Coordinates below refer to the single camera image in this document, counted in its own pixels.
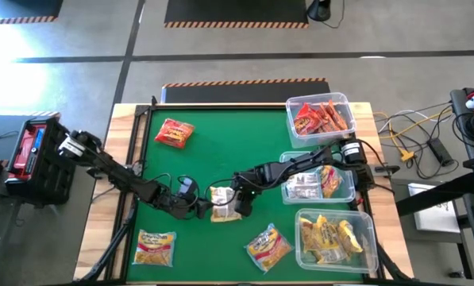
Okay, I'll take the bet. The black round stand base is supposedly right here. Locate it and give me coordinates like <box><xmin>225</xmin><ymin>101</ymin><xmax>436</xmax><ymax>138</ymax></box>
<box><xmin>306</xmin><ymin>0</ymin><xmax>333</xmax><ymax>22</ymax></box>

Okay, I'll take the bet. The blue-edged Maruchan noodle pack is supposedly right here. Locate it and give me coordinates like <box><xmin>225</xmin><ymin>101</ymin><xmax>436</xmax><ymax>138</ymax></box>
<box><xmin>285</xmin><ymin>172</ymin><xmax>323</xmax><ymax>200</ymax></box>
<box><xmin>132</xmin><ymin>229</ymin><xmax>178</xmax><ymax>268</ymax></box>
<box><xmin>318</xmin><ymin>164</ymin><xmax>344</xmax><ymax>199</ymax></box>
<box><xmin>244</xmin><ymin>222</ymin><xmax>294</xmax><ymax>274</ymax></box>

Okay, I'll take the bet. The red and black tool box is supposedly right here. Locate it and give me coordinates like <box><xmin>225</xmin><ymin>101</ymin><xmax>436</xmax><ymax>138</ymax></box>
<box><xmin>5</xmin><ymin>116</ymin><xmax>82</xmax><ymax>207</ymax></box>

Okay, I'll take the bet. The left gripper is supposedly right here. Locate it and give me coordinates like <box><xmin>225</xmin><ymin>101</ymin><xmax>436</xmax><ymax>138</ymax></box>
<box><xmin>156</xmin><ymin>190</ymin><xmax>214</xmax><ymax>220</ymax></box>

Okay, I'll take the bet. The yellow cable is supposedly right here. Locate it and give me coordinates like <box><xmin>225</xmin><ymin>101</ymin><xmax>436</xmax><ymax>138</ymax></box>
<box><xmin>373</xmin><ymin>107</ymin><xmax>453</xmax><ymax>163</ymax></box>

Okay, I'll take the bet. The green table mat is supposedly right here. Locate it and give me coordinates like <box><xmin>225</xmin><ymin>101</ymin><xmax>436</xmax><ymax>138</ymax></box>
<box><xmin>125</xmin><ymin>107</ymin><xmax>365</xmax><ymax>284</ymax></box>

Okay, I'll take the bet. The white box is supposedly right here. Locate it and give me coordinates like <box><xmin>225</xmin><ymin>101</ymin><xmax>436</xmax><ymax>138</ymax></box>
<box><xmin>407</xmin><ymin>181</ymin><xmax>462</xmax><ymax>234</ymax></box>

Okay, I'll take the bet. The thin black stand cable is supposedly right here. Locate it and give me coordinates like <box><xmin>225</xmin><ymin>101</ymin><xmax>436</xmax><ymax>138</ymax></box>
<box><xmin>322</xmin><ymin>0</ymin><xmax>346</xmax><ymax>29</ymax></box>

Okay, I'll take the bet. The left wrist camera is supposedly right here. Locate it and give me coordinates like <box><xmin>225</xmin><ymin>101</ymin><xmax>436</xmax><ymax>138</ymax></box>
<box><xmin>175</xmin><ymin>176</ymin><xmax>195</xmax><ymax>196</ymax></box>

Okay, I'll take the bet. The clear plastic bin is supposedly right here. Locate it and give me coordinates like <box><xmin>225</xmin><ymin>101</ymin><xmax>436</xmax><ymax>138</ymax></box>
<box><xmin>294</xmin><ymin>208</ymin><xmax>380</xmax><ymax>275</ymax></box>
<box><xmin>279</xmin><ymin>150</ymin><xmax>356</xmax><ymax>206</ymax></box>
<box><xmin>285</xmin><ymin>92</ymin><xmax>356</xmax><ymax>149</ymax></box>

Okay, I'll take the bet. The white cable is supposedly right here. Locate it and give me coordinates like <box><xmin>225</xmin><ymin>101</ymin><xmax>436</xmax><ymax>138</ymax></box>
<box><xmin>379</xmin><ymin>109</ymin><xmax>432</xmax><ymax>132</ymax></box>

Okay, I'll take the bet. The black diagonal bar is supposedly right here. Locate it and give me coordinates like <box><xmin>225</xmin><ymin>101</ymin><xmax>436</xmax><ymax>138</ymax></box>
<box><xmin>395</xmin><ymin>171</ymin><xmax>474</xmax><ymax>218</ymax></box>

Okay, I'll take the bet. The black power brick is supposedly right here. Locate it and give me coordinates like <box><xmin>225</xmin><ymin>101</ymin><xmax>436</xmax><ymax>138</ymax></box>
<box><xmin>426</xmin><ymin>137</ymin><xmax>455</xmax><ymax>168</ymax></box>

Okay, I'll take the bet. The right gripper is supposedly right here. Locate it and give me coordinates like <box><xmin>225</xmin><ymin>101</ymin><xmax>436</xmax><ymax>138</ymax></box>
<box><xmin>231</xmin><ymin>168</ymin><xmax>269</xmax><ymax>218</ymax></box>

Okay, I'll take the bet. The dark grey side desk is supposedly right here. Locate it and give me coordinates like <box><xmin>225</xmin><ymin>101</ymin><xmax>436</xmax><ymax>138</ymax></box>
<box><xmin>449</xmin><ymin>87</ymin><xmax>474</xmax><ymax>263</ymax></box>

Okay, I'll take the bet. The black aluminium frame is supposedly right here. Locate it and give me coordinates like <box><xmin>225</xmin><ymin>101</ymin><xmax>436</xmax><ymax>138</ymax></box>
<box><xmin>76</xmin><ymin>95</ymin><xmax>414</xmax><ymax>286</ymax></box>

